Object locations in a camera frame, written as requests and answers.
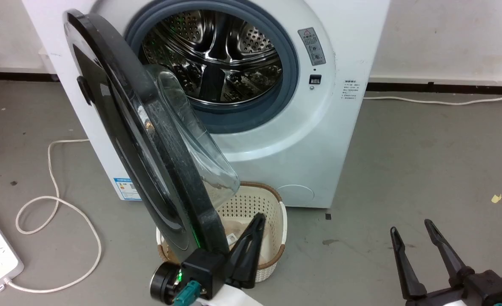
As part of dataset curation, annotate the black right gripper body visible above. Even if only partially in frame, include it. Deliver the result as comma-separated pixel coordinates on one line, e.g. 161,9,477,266
406,269,502,306

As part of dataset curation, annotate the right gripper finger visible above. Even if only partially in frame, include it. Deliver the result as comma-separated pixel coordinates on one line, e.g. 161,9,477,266
424,218,475,288
390,226,427,300

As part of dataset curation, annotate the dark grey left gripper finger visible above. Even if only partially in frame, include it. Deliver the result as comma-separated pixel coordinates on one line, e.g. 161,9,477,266
225,213,267,290

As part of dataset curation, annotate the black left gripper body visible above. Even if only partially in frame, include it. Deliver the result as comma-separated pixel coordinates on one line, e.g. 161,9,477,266
151,249,226,306

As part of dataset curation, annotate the black round glass washer door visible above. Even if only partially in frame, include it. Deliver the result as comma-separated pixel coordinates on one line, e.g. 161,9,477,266
63,9,241,256

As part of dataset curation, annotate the white front-load washing machine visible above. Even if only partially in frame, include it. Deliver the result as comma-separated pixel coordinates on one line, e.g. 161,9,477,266
21,0,391,209

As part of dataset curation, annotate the grey rubber door gasket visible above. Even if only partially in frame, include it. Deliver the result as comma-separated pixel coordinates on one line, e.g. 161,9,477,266
124,0,299,135

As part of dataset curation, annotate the cream perforated laundry basket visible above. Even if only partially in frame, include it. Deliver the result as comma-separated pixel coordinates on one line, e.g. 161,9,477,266
156,182,287,283

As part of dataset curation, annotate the blue energy label sticker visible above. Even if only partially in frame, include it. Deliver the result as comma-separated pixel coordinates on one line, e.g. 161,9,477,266
114,177,142,201

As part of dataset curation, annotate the small text sticker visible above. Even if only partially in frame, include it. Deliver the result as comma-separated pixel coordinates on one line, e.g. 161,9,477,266
343,79,361,105

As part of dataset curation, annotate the steel perforated washer drum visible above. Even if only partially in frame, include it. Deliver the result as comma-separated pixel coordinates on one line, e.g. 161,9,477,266
138,11,284,105

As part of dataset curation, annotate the grey warning sticker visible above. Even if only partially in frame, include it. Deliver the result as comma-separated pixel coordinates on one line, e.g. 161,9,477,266
298,27,326,66

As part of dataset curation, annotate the white power strip cable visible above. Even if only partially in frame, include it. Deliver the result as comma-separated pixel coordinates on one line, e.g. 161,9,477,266
4,138,103,294

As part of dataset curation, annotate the white washer power cable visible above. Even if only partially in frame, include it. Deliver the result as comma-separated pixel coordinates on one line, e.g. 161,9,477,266
363,87,502,106

